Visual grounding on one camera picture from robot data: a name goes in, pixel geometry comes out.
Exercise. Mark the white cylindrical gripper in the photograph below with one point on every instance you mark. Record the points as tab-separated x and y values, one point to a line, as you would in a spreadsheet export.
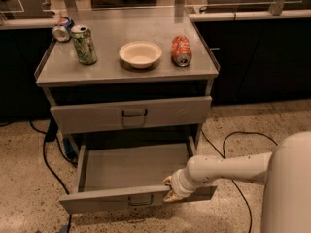
177	183

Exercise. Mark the grey drawer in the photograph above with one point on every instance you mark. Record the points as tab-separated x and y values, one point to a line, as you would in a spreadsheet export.
125	178
132	114

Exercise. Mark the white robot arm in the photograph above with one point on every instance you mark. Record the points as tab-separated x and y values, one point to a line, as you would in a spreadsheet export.
285	174

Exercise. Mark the grey top drawer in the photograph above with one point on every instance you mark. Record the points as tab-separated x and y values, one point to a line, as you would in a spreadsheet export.
132	114

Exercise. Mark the grey metal drawer cabinet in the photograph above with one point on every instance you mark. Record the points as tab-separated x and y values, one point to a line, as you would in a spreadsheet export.
66	81

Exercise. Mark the white paper bowl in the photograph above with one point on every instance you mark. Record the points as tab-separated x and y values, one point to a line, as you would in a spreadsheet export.
140	54

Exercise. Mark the orange soda can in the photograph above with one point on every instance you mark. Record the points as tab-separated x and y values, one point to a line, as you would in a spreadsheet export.
180	51

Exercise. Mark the green soda can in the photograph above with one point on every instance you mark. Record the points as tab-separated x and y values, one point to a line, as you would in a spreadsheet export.
83	44

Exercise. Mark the red blue soda can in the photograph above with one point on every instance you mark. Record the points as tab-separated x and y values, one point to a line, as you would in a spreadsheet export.
62	30

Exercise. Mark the white counter rail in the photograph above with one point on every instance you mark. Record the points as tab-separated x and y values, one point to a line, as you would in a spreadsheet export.
239	16

